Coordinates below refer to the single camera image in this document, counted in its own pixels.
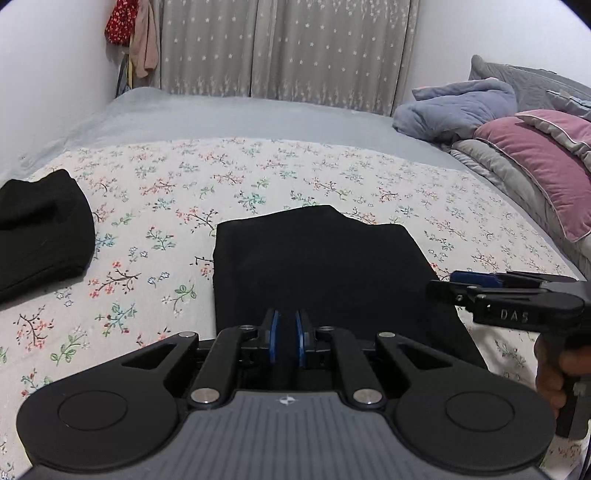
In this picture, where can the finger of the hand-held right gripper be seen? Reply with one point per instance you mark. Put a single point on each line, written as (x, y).
(471, 277)
(443, 290)

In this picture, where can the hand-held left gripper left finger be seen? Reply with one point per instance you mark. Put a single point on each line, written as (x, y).
(274, 337)

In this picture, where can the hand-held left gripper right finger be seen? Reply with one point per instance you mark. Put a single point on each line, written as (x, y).
(300, 337)

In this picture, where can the black pants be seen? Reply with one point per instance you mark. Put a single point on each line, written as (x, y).
(332, 267)

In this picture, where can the person's right hand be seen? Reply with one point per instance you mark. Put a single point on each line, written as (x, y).
(547, 378)

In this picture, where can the grey quilt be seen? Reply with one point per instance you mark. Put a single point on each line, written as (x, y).
(503, 180)

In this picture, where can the pink pillow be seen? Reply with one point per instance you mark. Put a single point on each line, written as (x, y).
(531, 157)
(572, 129)

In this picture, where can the light blue blanket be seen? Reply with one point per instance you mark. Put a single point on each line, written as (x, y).
(452, 110)

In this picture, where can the floral bed sheet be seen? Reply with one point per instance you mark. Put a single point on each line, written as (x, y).
(184, 184)

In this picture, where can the grey pillow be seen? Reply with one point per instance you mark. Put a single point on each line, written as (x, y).
(521, 78)

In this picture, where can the folded black garment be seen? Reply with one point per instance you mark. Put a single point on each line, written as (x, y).
(41, 230)

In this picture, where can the grey star-print curtain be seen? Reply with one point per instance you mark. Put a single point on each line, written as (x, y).
(277, 46)

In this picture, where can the pink hanging garment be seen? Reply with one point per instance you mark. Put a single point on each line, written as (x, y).
(145, 46)

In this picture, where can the red floral cloth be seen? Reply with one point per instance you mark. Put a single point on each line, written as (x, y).
(121, 23)

